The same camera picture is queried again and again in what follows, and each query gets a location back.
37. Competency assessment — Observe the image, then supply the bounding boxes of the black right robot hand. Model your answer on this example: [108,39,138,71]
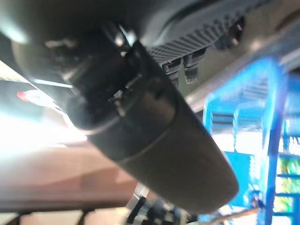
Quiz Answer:
[0,0,300,214]

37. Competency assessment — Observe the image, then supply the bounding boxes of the blue plastic shopping basket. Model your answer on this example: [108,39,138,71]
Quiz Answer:
[199,57,300,225]

